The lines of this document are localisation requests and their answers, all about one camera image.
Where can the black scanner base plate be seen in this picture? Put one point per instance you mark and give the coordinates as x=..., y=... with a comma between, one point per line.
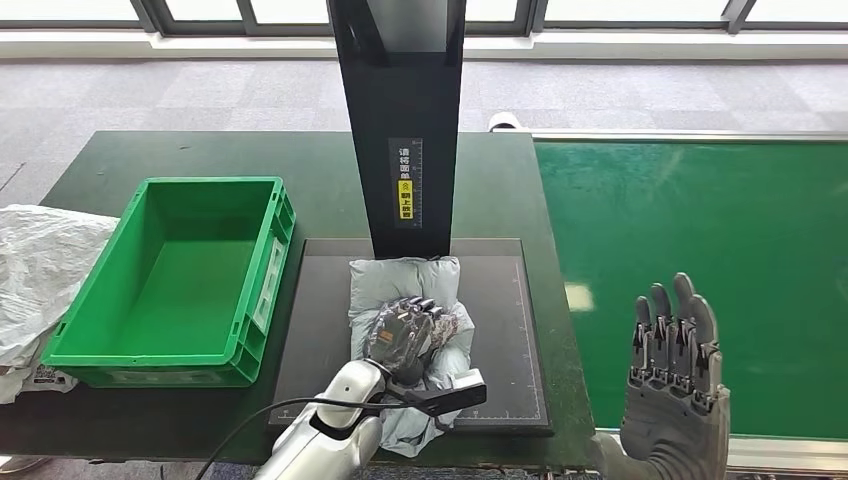
x=318, y=331

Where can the white conveyor roller end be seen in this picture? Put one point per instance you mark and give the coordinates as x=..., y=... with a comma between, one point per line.
x=505, y=122

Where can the black and yellow column sticker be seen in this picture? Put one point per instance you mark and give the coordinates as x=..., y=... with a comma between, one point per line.
x=405, y=185

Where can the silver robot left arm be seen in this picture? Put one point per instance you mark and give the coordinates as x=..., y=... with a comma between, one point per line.
x=331, y=437

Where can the white crate label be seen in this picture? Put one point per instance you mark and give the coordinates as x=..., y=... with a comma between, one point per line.
x=270, y=285

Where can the black scanner column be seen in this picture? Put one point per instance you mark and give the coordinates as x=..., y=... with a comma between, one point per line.
x=397, y=99

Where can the crumpled white woven sack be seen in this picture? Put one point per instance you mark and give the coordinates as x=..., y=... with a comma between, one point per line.
x=40, y=265

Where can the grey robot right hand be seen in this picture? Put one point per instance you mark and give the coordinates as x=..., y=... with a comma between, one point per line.
x=676, y=411

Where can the green plastic crate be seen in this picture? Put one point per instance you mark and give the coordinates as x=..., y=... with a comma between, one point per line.
x=166, y=298

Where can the small plain grey parcel bag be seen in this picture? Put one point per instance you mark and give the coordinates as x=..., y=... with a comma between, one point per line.
x=397, y=278

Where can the white window sill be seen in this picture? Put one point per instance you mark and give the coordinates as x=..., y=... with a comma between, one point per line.
x=596, y=46

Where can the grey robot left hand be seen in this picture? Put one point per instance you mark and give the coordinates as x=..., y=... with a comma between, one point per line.
x=404, y=338

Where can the green conveyor belt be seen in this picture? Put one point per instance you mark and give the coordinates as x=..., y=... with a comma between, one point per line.
x=696, y=265

